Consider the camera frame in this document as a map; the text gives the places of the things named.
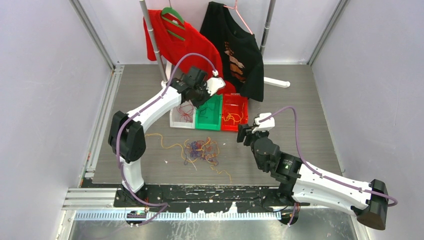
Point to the black printed t-shirt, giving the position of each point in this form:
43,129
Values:
241,58

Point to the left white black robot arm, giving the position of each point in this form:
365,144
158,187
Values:
127,131

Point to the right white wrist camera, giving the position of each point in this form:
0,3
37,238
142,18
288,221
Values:
263,122

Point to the pink clothes hanger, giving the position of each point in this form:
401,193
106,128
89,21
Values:
236,9

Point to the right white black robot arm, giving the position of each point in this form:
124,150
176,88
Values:
303,183

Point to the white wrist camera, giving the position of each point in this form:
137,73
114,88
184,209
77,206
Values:
263,122
214,84

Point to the red t-shirt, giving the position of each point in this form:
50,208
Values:
173,43

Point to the red plastic bin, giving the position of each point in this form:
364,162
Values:
234,112

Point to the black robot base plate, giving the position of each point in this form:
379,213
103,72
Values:
213,198

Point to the metal clothes rack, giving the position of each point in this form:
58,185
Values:
166,71

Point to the green clothes hanger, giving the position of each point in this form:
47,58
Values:
171,16

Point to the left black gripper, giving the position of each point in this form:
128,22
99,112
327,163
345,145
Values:
197,104

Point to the white plastic bin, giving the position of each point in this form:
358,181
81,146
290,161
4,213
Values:
183,116

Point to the green plastic bin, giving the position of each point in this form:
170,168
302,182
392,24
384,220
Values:
209,115

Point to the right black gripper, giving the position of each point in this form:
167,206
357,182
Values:
244,130

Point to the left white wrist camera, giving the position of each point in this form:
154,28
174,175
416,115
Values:
214,84

